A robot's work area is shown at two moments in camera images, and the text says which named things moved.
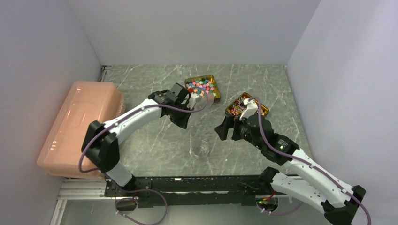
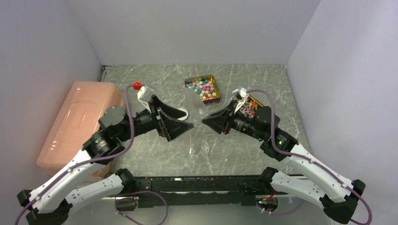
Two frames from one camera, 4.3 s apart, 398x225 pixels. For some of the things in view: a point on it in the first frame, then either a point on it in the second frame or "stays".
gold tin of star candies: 201,85 stays
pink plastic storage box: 88,101 stays
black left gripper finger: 180,118 to 170,129
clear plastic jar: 201,149 stays
